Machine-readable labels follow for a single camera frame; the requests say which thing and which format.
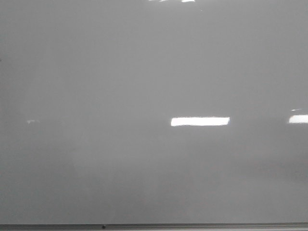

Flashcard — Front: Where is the white whiteboard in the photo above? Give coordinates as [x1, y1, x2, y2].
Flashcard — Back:
[0, 0, 308, 224]

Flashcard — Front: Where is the grey aluminium whiteboard frame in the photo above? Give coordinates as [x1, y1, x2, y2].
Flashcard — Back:
[0, 222, 308, 231]

